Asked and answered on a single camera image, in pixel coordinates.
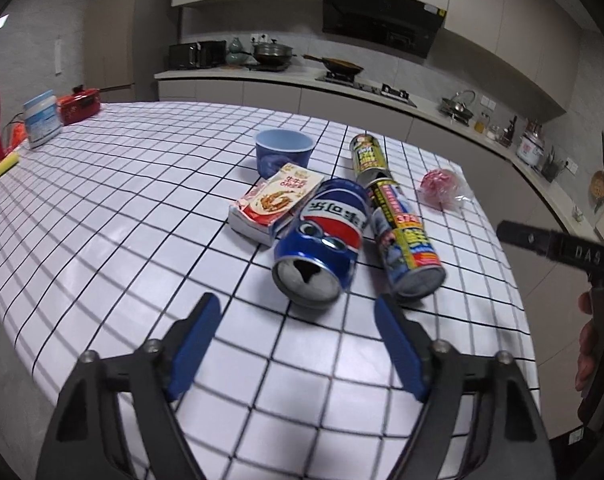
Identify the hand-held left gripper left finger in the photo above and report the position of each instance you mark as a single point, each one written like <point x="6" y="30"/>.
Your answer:
<point x="194" y="340"/>

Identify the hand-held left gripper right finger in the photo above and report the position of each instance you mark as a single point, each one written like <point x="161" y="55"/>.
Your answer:
<point x="399" y="345"/>

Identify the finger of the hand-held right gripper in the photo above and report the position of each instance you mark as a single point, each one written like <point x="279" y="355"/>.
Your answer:
<point x="526" y="237"/>

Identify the black yellow spray can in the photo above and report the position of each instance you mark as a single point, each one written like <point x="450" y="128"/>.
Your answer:
<point x="406" y="245"/>

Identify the pink plastic bag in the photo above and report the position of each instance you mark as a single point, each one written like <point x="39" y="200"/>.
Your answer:
<point x="439" y="185"/>

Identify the blue soda can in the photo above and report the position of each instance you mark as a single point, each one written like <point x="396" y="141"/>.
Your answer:
<point x="322" y="245"/>

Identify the white red snack box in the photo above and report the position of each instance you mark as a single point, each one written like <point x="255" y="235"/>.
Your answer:
<point x="267" y="205"/>

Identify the green yellow can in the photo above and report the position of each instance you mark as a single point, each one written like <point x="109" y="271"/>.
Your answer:
<point x="369" y="157"/>

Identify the person's right hand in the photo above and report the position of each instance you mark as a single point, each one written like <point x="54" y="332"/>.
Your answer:
<point x="589" y="350"/>

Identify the small ceramic bowl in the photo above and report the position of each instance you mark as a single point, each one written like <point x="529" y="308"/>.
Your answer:
<point x="577" y="215"/>

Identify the bamboo strainer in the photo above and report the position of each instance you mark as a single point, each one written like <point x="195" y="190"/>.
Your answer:
<point x="599" y="185"/>

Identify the black utensil holder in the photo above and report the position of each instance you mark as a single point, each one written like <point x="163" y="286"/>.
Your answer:
<point x="552" y="167"/>

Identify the white rice cooker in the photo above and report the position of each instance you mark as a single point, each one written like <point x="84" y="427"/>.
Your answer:
<point x="530" y="150"/>

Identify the dark glass bottle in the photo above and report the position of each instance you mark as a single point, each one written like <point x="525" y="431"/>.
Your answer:
<point x="512" y="130"/>

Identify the yellow oil bottle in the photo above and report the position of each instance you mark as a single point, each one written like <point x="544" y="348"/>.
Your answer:
<point x="481" y="124"/>

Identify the steel pot with glass lid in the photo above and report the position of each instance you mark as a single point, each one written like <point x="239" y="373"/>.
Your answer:
<point x="456" y="106"/>

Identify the black gas stove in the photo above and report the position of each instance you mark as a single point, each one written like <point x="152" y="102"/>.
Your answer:
<point x="366" y="87"/>

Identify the black wok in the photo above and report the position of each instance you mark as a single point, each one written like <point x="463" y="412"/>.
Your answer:
<point x="342" y="65"/>

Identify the yellow scrub sponge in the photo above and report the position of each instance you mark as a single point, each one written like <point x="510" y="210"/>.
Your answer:
<point x="8" y="165"/>

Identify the small red appliance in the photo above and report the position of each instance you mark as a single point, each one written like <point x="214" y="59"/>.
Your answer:
<point x="79" y="105"/>

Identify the white blue plastic tub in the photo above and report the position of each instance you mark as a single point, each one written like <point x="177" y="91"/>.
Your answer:
<point x="42" y="120"/>

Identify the black range hood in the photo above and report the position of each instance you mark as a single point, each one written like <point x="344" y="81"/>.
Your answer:
<point x="376" y="15"/>

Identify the orange cloth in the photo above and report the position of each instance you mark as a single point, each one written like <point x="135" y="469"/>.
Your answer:
<point x="18" y="135"/>

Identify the black microwave oven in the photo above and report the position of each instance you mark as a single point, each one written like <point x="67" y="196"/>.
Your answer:
<point x="183" y="56"/>

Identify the green ceramic bowl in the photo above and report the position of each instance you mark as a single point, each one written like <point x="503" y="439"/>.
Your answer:
<point x="236" y="58"/>

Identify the grey pot with lid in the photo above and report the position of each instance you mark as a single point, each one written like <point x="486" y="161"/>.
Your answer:
<point x="272" y="52"/>

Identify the green ceramic vase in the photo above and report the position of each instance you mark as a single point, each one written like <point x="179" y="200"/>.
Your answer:
<point x="236" y="45"/>

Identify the beige refrigerator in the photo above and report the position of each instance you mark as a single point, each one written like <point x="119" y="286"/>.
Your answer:
<point x="122" y="35"/>

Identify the white wall socket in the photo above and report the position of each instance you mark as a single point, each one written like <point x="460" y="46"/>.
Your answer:
<point x="570" y="165"/>
<point x="487" y="103"/>
<point x="258" y="38"/>

